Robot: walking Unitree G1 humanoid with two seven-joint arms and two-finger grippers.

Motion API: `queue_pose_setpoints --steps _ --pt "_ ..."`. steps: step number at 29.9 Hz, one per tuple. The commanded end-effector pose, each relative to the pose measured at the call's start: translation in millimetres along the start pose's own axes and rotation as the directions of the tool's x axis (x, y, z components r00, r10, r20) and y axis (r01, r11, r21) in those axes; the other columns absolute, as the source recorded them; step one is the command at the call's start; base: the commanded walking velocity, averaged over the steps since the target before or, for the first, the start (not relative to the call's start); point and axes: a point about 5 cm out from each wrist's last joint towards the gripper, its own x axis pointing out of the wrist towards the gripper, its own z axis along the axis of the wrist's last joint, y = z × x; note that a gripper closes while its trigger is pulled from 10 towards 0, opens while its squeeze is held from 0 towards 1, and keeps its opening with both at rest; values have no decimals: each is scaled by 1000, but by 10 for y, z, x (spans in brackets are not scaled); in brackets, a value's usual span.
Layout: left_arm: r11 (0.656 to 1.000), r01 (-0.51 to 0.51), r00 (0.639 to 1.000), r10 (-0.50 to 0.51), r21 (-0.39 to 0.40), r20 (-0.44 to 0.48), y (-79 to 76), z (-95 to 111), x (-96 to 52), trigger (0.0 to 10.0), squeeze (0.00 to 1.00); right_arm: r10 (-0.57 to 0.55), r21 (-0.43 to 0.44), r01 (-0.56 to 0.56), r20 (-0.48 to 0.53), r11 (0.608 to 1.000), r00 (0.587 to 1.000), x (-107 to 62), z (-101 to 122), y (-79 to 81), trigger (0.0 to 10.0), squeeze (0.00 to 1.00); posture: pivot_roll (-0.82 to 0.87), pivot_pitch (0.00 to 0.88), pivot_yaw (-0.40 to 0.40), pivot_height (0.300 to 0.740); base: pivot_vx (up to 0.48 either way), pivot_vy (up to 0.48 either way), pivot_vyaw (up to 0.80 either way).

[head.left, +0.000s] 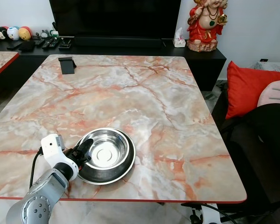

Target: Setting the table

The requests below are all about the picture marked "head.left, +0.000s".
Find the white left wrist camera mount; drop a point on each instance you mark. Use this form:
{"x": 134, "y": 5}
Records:
{"x": 50, "y": 149}

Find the black white round figurine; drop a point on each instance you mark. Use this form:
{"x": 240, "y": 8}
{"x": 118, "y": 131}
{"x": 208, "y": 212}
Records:
{"x": 2, "y": 33}

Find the red laughing Buddha statue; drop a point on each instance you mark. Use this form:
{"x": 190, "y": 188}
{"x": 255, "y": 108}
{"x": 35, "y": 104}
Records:
{"x": 206, "y": 28}

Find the pink cushion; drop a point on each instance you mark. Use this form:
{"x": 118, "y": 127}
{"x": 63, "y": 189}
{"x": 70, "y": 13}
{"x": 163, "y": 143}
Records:
{"x": 275, "y": 95}

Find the yellow round figurine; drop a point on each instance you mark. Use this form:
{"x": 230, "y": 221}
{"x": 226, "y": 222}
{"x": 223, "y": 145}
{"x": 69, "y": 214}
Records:
{"x": 25, "y": 33}

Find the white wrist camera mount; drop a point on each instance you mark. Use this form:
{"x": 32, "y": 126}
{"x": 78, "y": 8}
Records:
{"x": 211, "y": 215}
{"x": 50, "y": 149}

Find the black phone stand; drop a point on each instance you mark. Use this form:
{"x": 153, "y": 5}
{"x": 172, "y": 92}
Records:
{"x": 67, "y": 66}

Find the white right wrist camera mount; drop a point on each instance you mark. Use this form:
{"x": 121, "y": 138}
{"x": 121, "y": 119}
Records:
{"x": 211, "y": 215}

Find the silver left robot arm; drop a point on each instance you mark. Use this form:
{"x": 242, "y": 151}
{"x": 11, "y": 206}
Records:
{"x": 37, "y": 200}

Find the small grey figurine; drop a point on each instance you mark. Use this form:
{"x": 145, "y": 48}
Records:
{"x": 44, "y": 34}

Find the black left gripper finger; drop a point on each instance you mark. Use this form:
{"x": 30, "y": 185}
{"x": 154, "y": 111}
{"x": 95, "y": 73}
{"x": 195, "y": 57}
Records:
{"x": 83, "y": 164}
{"x": 87, "y": 146}

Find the white tissue box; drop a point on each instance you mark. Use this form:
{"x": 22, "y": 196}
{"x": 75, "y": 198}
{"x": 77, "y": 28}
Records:
{"x": 179, "y": 42}

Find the green white desk ornament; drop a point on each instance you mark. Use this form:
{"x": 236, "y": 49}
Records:
{"x": 54, "y": 32}

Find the black television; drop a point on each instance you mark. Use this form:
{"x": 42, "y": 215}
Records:
{"x": 116, "y": 18}

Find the black sofa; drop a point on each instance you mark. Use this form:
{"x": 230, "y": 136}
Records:
{"x": 261, "y": 149}

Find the marble pattern folding table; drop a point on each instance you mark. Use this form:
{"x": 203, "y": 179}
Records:
{"x": 130, "y": 93}
{"x": 0, "y": 60}

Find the stainless steel bowl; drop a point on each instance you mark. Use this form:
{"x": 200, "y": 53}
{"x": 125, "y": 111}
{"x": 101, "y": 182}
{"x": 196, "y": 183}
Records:
{"x": 107, "y": 154}

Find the red cushion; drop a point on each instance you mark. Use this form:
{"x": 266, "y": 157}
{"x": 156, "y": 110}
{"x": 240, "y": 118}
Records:
{"x": 245, "y": 88}

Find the black pouch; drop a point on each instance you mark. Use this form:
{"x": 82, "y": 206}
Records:
{"x": 27, "y": 46}

